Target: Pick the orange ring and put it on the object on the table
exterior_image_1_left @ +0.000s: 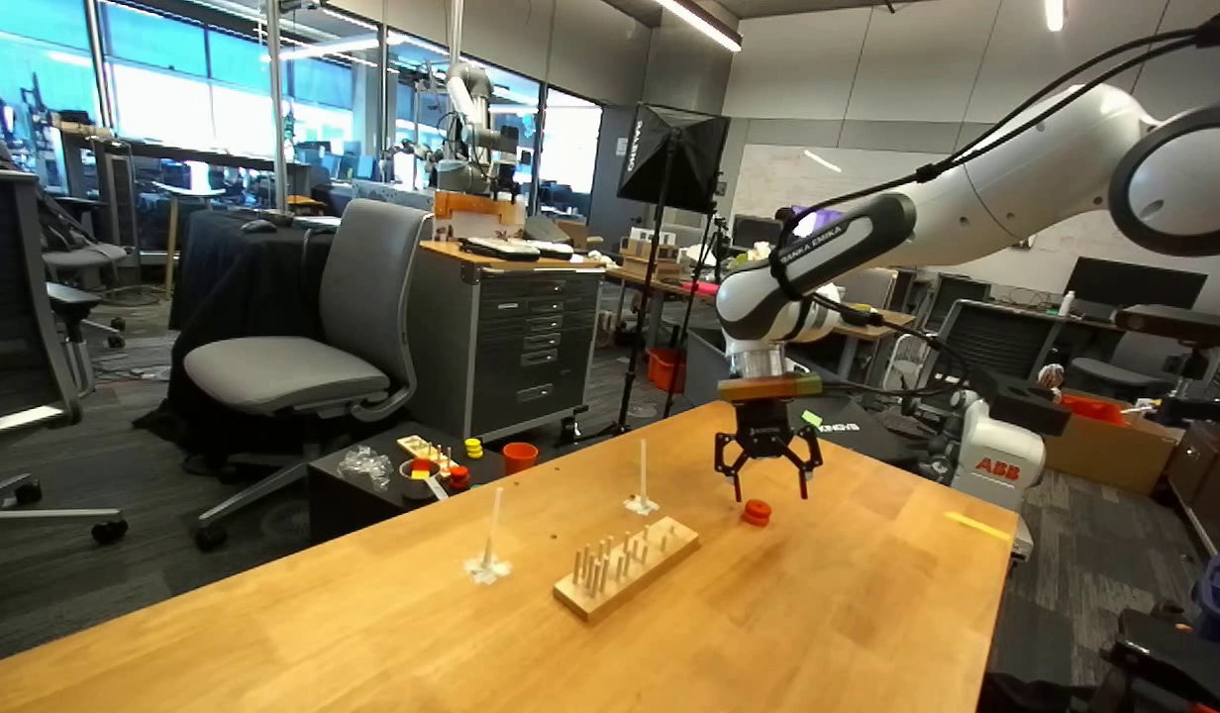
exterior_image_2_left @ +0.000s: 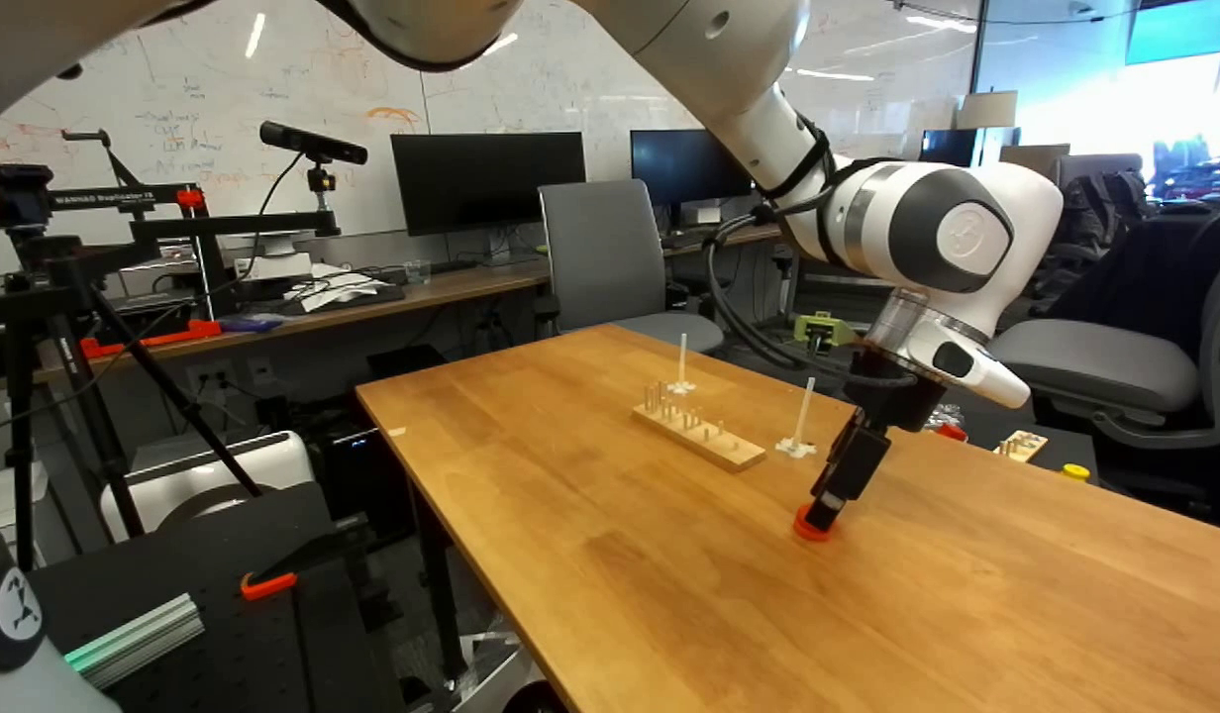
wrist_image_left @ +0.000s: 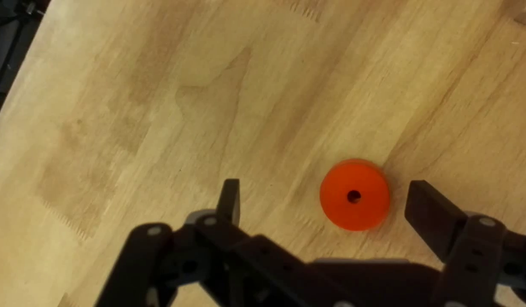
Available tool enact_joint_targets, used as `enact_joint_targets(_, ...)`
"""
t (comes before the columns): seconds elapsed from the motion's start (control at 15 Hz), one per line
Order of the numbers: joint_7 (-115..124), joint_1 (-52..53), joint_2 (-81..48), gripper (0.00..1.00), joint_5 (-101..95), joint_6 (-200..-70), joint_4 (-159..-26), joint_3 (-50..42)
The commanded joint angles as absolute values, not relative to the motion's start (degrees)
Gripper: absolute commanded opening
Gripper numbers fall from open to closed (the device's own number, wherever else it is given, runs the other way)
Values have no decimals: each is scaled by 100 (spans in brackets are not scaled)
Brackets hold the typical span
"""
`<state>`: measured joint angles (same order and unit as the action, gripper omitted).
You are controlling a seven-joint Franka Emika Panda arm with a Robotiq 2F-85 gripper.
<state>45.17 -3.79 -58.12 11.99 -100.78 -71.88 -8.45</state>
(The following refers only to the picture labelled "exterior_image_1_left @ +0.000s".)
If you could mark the black flat monitor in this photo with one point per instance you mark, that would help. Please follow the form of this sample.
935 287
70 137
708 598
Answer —
1137 282

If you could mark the white vertical pole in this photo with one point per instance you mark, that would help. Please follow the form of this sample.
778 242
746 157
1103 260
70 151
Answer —
280 105

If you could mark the ceiling light strip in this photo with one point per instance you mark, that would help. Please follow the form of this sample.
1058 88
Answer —
700 26

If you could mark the orange bowl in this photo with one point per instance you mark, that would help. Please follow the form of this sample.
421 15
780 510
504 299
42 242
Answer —
522 456

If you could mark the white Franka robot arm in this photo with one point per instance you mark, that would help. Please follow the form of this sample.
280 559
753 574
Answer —
1008 200

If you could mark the black equipment case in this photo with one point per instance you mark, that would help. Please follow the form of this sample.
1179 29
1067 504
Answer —
1179 661

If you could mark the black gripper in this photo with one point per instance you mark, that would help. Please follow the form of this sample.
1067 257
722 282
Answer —
766 425

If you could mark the black draped cloth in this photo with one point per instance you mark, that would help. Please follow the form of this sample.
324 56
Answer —
235 291

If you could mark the orange round lid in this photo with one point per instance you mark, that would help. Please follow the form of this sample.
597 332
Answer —
417 470

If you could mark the grey office chair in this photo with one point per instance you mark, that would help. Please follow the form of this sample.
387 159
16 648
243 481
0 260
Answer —
372 282

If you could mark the dark grey storage bin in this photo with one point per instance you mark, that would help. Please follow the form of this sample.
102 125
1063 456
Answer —
704 380

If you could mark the yellow block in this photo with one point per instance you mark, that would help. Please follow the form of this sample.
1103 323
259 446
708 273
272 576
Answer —
473 450

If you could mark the yellow tape strip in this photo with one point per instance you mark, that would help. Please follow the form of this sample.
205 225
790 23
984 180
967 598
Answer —
981 526

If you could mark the grey monitor back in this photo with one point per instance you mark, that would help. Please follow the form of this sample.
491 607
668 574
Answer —
1008 341

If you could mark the black low table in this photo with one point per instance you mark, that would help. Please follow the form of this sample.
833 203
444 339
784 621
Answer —
355 510

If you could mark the black keyboard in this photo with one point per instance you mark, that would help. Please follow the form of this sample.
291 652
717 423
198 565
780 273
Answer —
504 249

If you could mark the black office chair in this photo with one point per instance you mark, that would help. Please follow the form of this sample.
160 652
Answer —
8 291

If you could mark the wall whiteboard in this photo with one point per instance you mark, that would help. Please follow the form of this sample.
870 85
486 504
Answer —
770 171

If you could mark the tan wooden block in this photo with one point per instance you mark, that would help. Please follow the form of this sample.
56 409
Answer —
421 446

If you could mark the black softbox light stand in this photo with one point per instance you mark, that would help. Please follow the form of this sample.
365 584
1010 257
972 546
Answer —
683 165

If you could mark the black side table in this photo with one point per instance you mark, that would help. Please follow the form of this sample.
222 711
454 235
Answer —
902 438

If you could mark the grey drawer cabinet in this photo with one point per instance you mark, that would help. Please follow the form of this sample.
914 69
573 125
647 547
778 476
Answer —
504 351

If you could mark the orange cardboard box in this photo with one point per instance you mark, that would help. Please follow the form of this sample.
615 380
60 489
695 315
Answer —
478 216

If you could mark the orange bucket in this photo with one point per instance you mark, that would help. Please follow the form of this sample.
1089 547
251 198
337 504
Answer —
663 372

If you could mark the long wooden desk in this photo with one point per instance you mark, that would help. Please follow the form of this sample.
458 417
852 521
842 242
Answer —
889 323

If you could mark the wooden board clear pegs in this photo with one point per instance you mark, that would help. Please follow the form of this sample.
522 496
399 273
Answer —
633 574

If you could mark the clear plastic bag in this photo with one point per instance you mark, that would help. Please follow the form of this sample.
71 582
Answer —
365 466

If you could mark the small red cap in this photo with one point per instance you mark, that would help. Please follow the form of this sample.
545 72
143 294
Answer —
458 476

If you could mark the white ABB robot base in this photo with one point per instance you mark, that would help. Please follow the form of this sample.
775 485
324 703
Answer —
1001 460

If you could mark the brown box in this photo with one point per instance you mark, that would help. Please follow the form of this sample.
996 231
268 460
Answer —
1211 489

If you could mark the clear peg stand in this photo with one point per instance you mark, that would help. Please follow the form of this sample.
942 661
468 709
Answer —
640 504
489 569

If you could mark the red plastic object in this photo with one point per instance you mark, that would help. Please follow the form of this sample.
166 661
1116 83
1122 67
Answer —
1089 409

